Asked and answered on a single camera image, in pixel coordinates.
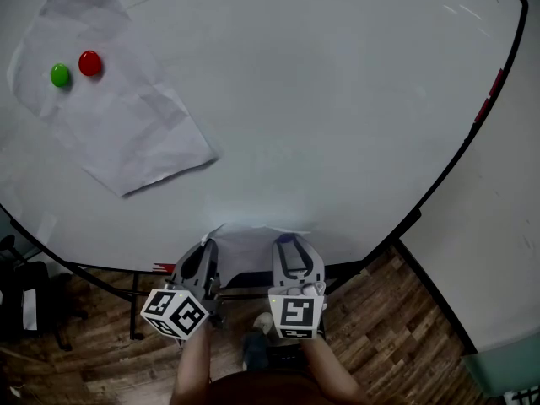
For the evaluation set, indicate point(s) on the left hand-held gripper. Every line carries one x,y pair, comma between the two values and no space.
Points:
169,306

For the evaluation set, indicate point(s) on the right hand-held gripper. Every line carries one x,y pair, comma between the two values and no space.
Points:
297,312

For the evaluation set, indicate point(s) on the small white paper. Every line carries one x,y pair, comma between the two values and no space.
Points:
244,247

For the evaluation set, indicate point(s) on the large white paper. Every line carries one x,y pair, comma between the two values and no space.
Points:
126,133

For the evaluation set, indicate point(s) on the white whiteboard with black frame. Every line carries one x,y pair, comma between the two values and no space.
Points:
295,99

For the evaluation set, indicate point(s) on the person's left forearm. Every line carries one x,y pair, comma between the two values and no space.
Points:
192,365

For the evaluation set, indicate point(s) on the person's right forearm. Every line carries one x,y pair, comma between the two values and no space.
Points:
333,374

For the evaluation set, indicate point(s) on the person's light shoe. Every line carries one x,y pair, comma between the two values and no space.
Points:
263,323

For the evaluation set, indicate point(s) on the black waist device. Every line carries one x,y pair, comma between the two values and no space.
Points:
289,358

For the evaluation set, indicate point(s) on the person's leg in jeans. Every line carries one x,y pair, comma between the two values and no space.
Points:
255,350

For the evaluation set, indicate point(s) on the person's brown shirt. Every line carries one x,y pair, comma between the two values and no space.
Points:
266,390

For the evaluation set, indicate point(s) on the black office chair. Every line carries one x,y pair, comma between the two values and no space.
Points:
42,289

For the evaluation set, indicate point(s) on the white paper sheet on chair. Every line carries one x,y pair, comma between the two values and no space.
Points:
29,310

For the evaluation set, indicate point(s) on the red round magnet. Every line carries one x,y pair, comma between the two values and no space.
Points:
90,63

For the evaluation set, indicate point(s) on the pale green plastic bin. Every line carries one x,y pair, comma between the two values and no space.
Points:
506,367

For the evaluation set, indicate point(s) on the green round magnet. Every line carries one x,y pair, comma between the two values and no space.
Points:
59,75

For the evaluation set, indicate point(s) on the red plastic strip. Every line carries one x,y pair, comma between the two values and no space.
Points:
489,95

